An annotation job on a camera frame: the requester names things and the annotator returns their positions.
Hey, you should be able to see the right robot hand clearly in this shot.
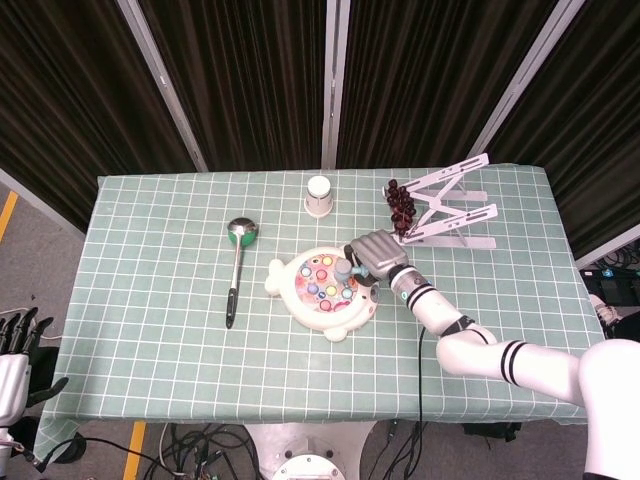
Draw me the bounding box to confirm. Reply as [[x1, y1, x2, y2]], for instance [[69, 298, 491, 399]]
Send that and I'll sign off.
[[342, 229, 410, 287]]

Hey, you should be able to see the dark pleated curtain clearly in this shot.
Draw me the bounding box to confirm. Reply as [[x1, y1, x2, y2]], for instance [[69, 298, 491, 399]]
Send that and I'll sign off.
[[0, 0, 640, 261]]

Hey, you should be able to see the white upside-down paper cup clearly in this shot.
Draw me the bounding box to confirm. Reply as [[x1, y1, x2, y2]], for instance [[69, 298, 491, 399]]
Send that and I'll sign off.
[[303, 175, 335, 219]]

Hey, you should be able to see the green checked tablecloth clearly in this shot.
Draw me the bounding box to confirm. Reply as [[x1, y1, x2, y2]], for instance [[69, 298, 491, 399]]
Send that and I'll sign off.
[[35, 162, 606, 464]]

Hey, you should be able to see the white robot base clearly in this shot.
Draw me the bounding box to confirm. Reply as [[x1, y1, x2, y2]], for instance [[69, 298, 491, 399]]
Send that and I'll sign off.
[[243, 422, 379, 480]]

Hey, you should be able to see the dark red grape bunch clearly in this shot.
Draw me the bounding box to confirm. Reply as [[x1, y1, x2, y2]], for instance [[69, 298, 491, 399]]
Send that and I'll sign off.
[[385, 178, 419, 236]]

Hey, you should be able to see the black power strip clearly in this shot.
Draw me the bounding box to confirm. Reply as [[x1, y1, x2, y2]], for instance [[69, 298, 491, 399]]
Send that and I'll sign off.
[[462, 422, 524, 444]]

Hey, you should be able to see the fish-shaped toy game board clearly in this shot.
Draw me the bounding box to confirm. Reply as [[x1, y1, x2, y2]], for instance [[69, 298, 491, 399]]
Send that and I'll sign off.
[[264, 242, 381, 343]]

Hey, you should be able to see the black floor cable bundle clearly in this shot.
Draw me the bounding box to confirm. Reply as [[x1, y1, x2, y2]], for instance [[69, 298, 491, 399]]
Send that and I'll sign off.
[[144, 422, 264, 480]]

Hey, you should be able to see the white folding laptop stand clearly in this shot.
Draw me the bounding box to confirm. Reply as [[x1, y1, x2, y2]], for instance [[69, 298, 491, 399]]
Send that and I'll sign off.
[[382, 152, 500, 250]]

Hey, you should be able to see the grey metal partition post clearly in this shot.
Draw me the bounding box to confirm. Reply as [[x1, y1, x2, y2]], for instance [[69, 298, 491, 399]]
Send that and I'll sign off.
[[467, 0, 586, 162], [115, 0, 209, 173], [320, 0, 350, 170]]

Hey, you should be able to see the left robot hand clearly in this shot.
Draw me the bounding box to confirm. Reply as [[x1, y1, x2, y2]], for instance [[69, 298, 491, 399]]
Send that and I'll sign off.
[[0, 307, 70, 429]]

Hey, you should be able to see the steel ladle with black handle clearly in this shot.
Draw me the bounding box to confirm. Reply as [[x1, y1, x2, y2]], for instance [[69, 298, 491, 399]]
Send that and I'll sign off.
[[224, 217, 259, 330]]

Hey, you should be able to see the blue toy hammer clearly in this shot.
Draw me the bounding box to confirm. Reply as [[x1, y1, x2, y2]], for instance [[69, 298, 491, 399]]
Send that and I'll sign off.
[[333, 259, 371, 284]]

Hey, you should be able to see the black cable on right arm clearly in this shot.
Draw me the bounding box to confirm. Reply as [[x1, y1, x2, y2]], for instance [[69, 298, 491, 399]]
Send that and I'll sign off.
[[417, 327, 427, 451]]

